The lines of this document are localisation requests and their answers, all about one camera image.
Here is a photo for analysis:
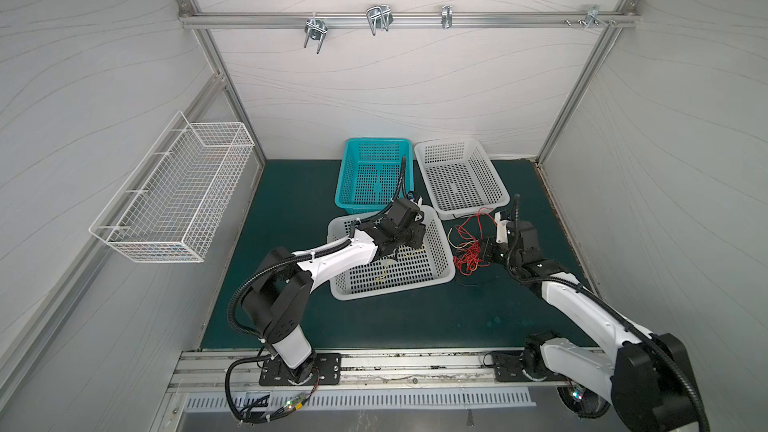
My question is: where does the yellow wire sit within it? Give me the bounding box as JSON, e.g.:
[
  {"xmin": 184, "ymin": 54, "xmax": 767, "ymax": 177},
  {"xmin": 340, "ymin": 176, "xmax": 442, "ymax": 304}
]
[{"xmin": 373, "ymin": 245, "xmax": 436, "ymax": 286}]

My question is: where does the red wire bundle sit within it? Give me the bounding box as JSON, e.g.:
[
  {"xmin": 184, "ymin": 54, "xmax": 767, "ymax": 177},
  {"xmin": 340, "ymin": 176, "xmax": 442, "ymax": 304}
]
[{"xmin": 448, "ymin": 208, "xmax": 499, "ymax": 278}]

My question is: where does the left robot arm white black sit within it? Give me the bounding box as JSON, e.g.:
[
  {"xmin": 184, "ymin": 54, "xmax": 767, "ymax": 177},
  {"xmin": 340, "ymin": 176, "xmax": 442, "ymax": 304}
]
[{"xmin": 227, "ymin": 157, "xmax": 426, "ymax": 376}]

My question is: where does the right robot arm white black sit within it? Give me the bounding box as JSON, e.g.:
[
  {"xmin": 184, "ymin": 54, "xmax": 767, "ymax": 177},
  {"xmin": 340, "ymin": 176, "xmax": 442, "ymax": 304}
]
[{"xmin": 492, "ymin": 196, "xmax": 711, "ymax": 431}]

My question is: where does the large white plastic basket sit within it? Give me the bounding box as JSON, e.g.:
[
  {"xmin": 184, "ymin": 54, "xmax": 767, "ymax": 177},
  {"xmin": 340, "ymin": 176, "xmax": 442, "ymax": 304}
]
[{"xmin": 330, "ymin": 206, "xmax": 456, "ymax": 301}]

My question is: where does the teal plastic basket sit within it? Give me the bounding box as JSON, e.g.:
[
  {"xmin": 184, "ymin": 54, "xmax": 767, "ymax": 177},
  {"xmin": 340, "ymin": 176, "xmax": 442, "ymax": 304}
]
[{"xmin": 335, "ymin": 138, "xmax": 414, "ymax": 214}]

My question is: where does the small white plastic basket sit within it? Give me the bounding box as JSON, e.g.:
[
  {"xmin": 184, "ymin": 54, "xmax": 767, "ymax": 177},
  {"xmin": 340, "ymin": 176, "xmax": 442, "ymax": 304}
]
[{"xmin": 414, "ymin": 138, "xmax": 510, "ymax": 221}]

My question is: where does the metal U-bolt clamp middle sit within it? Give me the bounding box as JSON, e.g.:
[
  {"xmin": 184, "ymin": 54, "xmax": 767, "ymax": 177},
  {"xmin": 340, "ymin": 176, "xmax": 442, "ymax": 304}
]
[{"xmin": 365, "ymin": 4, "xmax": 394, "ymax": 36}]

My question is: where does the metal u-bolt clamp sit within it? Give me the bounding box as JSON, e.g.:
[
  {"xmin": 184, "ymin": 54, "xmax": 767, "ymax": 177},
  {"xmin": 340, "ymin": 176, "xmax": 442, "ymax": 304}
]
[
  {"xmin": 303, "ymin": 17, "xmax": 328, "ymax": 54},
  {"xmin": 365, "ymin": 4, "xmax": 394, "ymax": 36}
]

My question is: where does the metal U-bolt clamp left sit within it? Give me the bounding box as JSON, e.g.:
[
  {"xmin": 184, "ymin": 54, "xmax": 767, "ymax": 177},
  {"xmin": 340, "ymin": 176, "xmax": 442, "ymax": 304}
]
[{"xmin": 303, "ymin": 17, "xmax": 328, "ymax": 54}]

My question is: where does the metal bolt clamp right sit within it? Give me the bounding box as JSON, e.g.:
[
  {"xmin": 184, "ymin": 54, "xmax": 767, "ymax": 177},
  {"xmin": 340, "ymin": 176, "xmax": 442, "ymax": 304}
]
[{"xmin": 563, "ymin": 6, "xmax": 618, "ymax": 30}]

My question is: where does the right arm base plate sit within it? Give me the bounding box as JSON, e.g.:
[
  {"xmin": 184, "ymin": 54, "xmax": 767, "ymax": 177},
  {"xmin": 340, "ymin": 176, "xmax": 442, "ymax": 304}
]
[{"xmin": 481, "ymin": 348, "xmax": 566, "ymax": 383}]

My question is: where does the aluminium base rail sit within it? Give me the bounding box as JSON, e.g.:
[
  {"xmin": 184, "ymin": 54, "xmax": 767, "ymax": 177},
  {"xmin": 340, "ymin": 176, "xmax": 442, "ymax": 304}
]
[{"xmin": 167, "ymin": 344, "xmax": 660, "ymax": 394}]

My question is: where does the white slotted cable duct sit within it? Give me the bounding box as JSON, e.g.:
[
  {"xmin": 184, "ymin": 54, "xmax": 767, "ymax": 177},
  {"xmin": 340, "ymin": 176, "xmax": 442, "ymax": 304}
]
[{"xmin": 184, "ymin": 386, "xmax": 537, "ymax": 413}]

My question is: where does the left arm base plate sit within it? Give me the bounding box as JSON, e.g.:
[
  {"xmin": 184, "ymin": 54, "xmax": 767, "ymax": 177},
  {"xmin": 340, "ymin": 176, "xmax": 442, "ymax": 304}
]
[{"xmin": 259, "ymin": 352, "xmax": 342, "ymax": 387}]

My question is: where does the metal bracket on rail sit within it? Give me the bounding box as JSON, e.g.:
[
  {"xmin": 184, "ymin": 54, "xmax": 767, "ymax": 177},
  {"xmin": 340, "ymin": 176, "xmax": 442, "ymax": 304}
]
[{"xmin": 441, "ymin": 5, "xmax": 453, "ymax": 30}]

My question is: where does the left base cable bundle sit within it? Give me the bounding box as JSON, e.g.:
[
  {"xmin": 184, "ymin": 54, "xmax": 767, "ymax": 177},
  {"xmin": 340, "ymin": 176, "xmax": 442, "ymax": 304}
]
[{"xmin": 224, "ymin": 355, "xmax": 322, "ymax": 425}]

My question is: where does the white wire wall basket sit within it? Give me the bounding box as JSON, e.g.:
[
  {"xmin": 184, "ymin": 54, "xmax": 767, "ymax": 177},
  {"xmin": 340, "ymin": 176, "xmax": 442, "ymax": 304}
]
[{"xmin": 89, "ymin": 111, "xmax": 254, "ymax": 263}]

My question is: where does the horizontal aluminium rail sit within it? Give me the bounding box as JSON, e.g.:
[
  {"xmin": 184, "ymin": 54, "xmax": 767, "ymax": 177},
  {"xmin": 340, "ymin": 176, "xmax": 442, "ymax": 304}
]
[{"xmin": 179, "ymin": 9, "xmax": 641, "ymax": 30}]

